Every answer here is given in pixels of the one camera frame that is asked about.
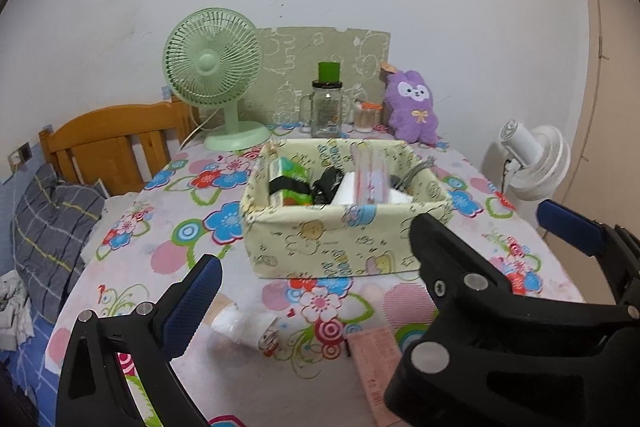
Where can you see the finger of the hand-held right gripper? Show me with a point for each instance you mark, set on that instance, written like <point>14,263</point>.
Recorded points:
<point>465,312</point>
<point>570,224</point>

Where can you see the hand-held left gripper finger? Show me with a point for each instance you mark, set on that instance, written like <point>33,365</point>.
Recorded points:
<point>192,302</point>

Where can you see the yellow cartoon fabric storage box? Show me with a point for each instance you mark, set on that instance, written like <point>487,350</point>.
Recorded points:
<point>320,242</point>

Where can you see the green and black packet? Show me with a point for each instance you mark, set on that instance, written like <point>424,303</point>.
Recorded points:
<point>287,179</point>

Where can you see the clear pink striped packet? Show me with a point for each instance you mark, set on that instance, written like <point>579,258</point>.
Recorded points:
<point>371,177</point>

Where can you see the white soft pack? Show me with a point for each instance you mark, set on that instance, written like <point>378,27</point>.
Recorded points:
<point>346,189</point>

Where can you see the black bag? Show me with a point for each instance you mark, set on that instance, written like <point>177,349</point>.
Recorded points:
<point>327,184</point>

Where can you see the floral tablecloth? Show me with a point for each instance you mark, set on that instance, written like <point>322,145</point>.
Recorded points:
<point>175,267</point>

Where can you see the white rolled paper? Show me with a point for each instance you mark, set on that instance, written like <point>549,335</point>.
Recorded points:
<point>245,324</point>

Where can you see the white standing fan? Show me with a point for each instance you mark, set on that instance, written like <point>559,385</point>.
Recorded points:
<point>542,157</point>

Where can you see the pink flat packet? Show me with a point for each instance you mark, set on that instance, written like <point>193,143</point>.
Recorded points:
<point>372,367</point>

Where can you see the grey plaid pillow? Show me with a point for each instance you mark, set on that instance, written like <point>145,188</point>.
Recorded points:
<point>50,227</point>

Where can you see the blue bedsheet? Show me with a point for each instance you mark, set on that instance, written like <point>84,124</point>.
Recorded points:
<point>35,357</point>

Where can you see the wooden bed headboard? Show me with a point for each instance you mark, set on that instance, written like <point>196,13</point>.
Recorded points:
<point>110,142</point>

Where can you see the white crumpled cloth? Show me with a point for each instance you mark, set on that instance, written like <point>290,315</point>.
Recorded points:
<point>12,312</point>

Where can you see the purple plush bunny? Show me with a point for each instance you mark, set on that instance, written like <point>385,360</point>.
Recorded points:
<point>412,107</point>

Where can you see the clear toothpick jar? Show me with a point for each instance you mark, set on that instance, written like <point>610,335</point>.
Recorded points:
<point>366,117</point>

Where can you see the glass jar mug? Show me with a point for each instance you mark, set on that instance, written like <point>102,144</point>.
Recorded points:
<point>326,112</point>

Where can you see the green desk fan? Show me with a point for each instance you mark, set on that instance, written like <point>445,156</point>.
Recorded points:
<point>212,62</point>

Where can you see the green plastic cup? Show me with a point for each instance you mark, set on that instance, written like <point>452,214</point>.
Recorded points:
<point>328,72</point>

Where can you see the green cartoon printed board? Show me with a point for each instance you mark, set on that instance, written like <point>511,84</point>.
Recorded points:
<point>305,52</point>

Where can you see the wall socket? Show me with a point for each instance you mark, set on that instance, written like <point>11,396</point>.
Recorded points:
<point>19,157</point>

